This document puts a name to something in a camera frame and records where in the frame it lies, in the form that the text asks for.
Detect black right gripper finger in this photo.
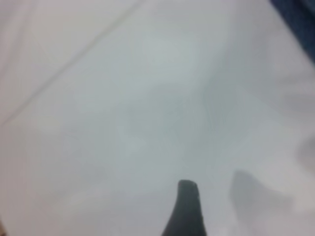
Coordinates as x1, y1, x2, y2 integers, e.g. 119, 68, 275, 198
161, 179, 207, 236

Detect blue denim shorts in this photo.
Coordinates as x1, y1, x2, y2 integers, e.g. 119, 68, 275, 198
270, 0, 315, 59

